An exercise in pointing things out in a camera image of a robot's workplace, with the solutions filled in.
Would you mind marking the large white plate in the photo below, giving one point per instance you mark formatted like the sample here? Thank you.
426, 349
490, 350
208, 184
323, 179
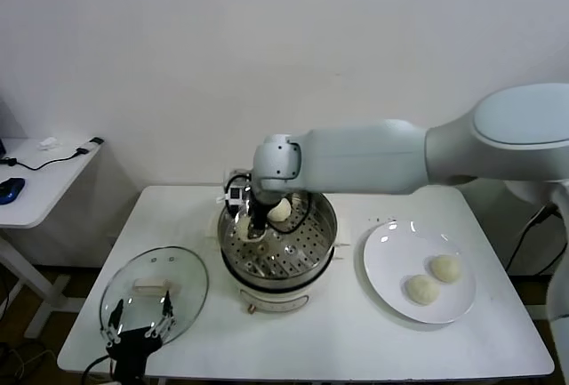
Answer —
400, 247

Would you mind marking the blue computer mouse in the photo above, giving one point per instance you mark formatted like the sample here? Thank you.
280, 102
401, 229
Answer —
11, 190

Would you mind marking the crumpled white tissue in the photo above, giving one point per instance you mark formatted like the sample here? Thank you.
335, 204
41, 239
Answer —
49, 143

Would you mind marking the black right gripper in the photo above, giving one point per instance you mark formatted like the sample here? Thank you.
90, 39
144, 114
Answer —
258, 209

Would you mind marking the perforated steel steamer basket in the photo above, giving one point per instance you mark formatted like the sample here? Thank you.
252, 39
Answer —
306, 247

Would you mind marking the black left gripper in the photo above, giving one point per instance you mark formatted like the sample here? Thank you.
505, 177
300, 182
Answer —
133, 345

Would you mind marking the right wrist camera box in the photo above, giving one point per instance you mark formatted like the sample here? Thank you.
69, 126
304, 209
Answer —
234, 194

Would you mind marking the small black adapter plug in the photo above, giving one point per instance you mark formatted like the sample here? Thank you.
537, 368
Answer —
97, 140

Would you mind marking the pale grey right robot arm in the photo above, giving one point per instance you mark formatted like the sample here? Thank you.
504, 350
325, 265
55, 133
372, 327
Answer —
355, 162

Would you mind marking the white side table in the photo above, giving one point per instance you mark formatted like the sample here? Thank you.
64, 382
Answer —
40, 198

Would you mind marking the white electric cooker base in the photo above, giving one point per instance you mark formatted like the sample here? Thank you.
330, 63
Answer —
275, 300

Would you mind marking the round glass pot lid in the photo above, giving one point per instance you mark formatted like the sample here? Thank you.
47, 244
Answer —
186, 278

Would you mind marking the white steamed baozi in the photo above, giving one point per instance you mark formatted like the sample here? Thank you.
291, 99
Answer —
421, 289
281, 212
444, 268
242, 228

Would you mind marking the black power brick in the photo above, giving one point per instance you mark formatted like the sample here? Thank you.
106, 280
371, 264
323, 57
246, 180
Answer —
544, 212

